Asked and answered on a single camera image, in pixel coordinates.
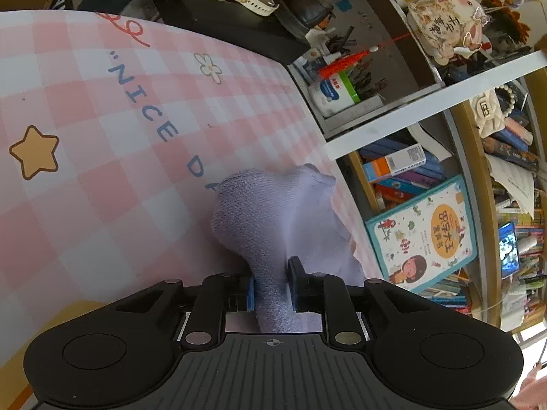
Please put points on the row of colourful thin books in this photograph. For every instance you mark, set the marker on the row of colourful thin books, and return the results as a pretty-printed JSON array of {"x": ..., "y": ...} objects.
[{"x": 448, "y": 290}]

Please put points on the children's picture book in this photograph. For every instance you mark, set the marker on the children's picture book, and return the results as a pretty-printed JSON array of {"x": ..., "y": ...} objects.
[{"x": 423, "y": 235}]

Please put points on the cartoon cow ornament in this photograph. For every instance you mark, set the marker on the cartoon cow ornament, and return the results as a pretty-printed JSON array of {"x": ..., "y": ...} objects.
[{"x": 448, "y": 25}]

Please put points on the cream handbag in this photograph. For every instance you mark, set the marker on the cream handbag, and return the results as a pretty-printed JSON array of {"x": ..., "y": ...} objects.
[{"x": 487, "y": 113}]

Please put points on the black box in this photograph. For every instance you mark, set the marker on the black box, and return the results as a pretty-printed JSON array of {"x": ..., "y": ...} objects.
[{"x": 222, "y": 21}]

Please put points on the row of blue books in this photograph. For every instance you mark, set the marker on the row of blue books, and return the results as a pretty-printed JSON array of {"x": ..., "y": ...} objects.
[{"x": 406, "y": 188}]

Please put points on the white canister pen holder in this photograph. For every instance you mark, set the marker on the white canister pen holder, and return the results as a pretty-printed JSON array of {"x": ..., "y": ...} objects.
[{"x": 331, "y": 94}]

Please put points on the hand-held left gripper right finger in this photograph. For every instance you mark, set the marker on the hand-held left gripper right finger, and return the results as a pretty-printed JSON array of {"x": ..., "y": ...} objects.
[{"x": 294, "y": 292}]

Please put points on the white and wooden bookshelf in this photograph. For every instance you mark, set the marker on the white and wooden bookshelf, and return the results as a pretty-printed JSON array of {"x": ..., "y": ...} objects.
[{"x": 427, "y": 106}]

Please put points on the pink checked cartoon table mat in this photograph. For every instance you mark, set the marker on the pink checked cartoon table mat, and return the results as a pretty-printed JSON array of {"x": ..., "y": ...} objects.
[{"x": 107, "y": 158}]

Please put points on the pink and purple sweater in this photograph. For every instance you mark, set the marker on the pink and purple sweater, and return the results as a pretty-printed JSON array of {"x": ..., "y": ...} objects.
[{"x": 273, "y": 222}]

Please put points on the row of shelf books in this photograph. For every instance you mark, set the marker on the row of shelf books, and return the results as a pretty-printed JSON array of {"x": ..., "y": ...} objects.
[{"x": 513, "y": 149}]

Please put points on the red tassel charm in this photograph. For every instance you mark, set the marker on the red tassel charm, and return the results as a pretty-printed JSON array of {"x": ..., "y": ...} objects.
[{"x": 342, "y": 66}]

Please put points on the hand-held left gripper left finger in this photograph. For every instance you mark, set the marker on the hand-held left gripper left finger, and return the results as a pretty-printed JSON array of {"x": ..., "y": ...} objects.
[{"x": 251, "y": 292}]

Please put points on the white and orange toothpaste box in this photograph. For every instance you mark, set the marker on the white and orange toothpaste box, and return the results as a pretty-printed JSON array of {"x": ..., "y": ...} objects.
[{"x": 399, "y": 161}]

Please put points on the bundle of pens and pencils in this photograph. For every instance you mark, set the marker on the bundle of pens and pencils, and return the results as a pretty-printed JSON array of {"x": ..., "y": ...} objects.
[{"x": 365, "y": 81}]

